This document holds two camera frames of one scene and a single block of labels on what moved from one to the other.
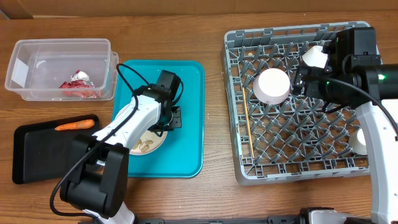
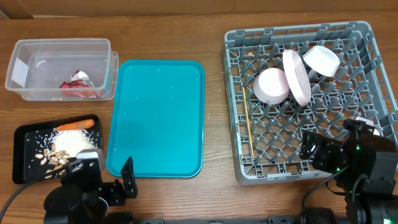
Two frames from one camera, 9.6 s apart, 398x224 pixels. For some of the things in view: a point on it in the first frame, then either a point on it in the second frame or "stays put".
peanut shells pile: (145, 147) to (53, 160)
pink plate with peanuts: (148, 141) to (298, 76)
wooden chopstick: (249, 124) stays put
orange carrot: (79, 124) stays put
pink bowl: (271, 86) stays put
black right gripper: (300, 81) to (313, 149)
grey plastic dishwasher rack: (295, 139) stays put
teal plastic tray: (181, 154) stays put
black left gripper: (176, 122) to (117, 195)
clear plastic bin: (63, 70) stays put
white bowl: (314, 57) stays put
